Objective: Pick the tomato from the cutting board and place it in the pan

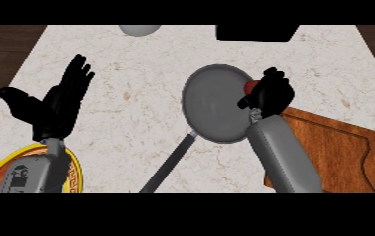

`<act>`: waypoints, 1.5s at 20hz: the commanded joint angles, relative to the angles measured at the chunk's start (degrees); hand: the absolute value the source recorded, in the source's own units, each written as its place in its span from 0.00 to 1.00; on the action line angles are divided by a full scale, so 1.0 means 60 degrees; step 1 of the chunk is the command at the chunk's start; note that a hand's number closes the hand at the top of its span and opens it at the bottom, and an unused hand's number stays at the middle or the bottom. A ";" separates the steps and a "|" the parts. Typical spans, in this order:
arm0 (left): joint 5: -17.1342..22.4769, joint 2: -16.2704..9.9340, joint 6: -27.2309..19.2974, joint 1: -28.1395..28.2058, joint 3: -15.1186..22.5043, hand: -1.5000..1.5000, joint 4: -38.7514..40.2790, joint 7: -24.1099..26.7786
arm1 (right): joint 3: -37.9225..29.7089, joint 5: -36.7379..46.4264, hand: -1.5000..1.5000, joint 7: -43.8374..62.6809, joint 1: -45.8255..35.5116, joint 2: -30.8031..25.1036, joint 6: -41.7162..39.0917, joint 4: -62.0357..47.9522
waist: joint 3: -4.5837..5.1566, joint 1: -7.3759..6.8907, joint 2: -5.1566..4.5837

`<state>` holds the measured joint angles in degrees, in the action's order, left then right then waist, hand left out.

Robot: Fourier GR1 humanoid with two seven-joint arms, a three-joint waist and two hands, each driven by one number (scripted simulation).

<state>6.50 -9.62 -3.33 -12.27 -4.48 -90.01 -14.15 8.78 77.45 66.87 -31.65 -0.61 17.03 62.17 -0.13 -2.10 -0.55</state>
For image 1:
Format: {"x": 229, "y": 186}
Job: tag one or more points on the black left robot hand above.
{"x": 57, "y": 104}

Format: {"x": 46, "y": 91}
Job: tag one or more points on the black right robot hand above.
{"x": 272, "y": 94}

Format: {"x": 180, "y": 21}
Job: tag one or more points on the red tomato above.
{"x": 249, "y": 86}

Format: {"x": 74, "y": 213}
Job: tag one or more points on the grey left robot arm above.
{"x": 38, "y": 170}

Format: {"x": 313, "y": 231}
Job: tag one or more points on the grey frying pan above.
{"x": 214, "y": 103}

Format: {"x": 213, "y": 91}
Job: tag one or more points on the brown wooden cutting board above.
{"x": 337, "y": 154}

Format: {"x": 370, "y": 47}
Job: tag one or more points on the black appliance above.
{"x": 257, "y": 32}

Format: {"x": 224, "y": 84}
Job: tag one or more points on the yellow rimmed plate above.
{"x": 74, "y": 174}

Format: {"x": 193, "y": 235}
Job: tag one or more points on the grey round bowl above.
{"x": 139, "y": 29}

